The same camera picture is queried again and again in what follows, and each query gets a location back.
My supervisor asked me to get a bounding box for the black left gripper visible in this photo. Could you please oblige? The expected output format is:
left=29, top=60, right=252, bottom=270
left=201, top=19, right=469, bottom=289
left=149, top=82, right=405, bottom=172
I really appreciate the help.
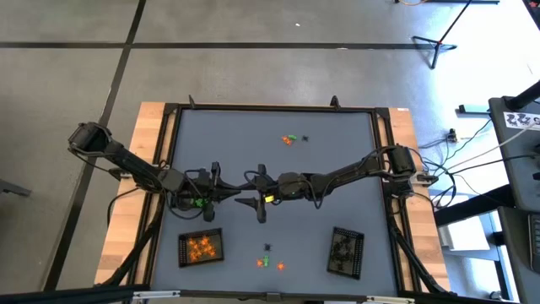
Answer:
left=183, top=168, right=254, bottom=223

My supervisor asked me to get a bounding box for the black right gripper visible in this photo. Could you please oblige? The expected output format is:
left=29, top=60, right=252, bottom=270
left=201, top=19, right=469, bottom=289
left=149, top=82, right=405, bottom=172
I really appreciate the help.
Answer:
left=234, top=173, right=282, bottom=225

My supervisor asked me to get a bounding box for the wooden table side board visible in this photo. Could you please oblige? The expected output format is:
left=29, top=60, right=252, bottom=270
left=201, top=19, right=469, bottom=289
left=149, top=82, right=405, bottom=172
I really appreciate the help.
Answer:
left=386, top=107, right=451, bottom=292
left=93, top=100, right=168, bottom=286

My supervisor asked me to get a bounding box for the grey stand foot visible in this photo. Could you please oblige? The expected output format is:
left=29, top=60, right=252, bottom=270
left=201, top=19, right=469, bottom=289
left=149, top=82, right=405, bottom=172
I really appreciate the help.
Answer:
left=0, top=178, right=33, bottom=198

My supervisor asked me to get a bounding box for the black tripod stand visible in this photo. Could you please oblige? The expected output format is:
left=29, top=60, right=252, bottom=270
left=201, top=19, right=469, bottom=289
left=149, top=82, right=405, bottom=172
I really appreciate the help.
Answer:
left=411, top=0, right=476, bottom=70

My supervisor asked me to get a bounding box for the grey desk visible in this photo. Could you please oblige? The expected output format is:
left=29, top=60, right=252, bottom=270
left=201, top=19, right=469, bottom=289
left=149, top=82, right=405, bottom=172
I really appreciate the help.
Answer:
left=488, top=95, right=540, bottom=212

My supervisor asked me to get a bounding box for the white printed label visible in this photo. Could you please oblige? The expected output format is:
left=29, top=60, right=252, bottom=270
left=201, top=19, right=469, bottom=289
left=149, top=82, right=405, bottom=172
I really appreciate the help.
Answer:
left=503, top=111, right=540, bottom=130

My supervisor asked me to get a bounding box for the grey keyboard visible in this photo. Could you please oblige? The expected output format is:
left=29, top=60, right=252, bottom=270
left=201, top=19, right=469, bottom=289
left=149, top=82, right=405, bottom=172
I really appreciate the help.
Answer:
left=526, top=213, right=540, bottom=274

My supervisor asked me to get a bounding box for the black diagonal frame strut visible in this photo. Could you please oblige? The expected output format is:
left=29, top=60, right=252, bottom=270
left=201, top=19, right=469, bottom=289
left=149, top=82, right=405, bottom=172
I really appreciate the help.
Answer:
left=390, top=210, right=449, bottom=296
left=100, top=210, right=160, bottom=289

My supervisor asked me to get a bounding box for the black power cable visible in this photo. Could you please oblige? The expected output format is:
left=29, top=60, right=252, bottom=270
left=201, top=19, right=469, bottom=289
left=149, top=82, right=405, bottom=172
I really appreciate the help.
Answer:
left=106, top=187, right=141, bottom=231

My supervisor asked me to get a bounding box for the white cable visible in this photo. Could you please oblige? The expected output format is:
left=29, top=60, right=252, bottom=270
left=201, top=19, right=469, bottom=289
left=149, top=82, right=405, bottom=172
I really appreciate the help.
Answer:
left=440, top=124, right=540, bottom=174

